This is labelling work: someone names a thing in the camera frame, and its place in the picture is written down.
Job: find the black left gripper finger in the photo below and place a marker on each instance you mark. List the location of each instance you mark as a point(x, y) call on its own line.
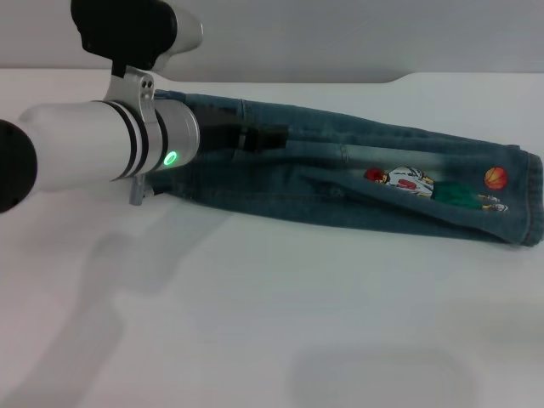
point(268, 138)

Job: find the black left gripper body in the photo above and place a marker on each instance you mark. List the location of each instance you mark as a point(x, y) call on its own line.
point(221, 132)

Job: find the blue denim shorts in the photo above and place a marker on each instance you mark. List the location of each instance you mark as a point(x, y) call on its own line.
point(361, 195)

